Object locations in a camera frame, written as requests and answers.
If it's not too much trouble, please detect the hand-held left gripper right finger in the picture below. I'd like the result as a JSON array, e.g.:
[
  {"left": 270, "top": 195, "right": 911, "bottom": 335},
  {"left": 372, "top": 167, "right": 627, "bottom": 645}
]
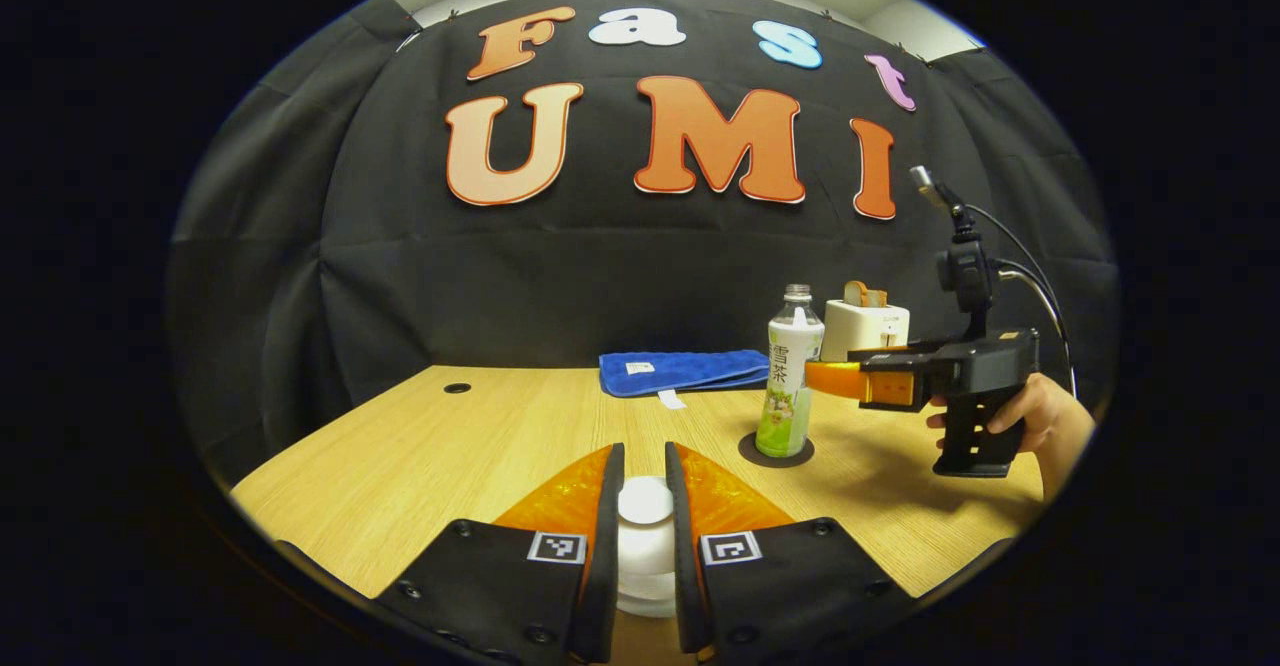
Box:
[{"left": 665, "top": 441, "right": 916, "bottom": 662}]

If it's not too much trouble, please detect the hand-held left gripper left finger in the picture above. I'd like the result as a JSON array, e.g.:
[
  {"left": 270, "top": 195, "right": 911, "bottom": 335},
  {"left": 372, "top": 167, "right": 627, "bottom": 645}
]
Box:
[{"left": 375, "top": 443, "right": 626, "bottom": 665}]

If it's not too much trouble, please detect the white teacup lid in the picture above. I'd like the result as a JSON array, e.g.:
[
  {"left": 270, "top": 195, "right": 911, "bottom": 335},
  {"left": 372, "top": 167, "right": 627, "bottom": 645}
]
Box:
[{"left": 616, "top": 476, "right": 677, "bottom": 573}]

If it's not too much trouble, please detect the clear water bottle green label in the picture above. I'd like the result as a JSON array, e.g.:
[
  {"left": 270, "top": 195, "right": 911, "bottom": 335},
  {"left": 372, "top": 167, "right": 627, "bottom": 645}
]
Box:
[{"left": 755, "top": 284, "right": 826, "bottom": 459}]

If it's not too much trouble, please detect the dark round coaster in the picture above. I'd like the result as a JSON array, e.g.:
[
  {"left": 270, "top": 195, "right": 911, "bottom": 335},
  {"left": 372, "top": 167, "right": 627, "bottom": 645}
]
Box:
[{"left": 738, "top": 431, "right": 816, "bottom": 469}]

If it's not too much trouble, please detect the white toaster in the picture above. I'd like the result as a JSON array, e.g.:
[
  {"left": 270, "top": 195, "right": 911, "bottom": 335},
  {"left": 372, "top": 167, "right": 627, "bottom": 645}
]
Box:
[{"left": 820, "top": 299, "right": 911, "bottom": 363}]

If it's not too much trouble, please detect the blue towel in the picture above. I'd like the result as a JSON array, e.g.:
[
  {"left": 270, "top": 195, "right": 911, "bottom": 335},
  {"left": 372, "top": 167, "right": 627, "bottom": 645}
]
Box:
[{"left": 599, "top": 349, "right": 771, "bottom": 410}]

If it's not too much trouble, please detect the black backdrop cloth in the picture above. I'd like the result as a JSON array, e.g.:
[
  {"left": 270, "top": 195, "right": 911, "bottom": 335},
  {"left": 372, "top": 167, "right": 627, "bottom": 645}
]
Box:
[{"left": 165, "top": 0, "right": 1121, "bottom": 487}]

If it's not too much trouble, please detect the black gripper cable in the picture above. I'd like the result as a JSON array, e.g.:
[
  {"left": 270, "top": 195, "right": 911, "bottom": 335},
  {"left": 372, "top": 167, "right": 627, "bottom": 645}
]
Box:
[
  {"left": 995, "top": 261, "right": 1066, "bottom": 342},
  {"left": 965, "top": 204, "right": 1079, "bottom": 397}
]

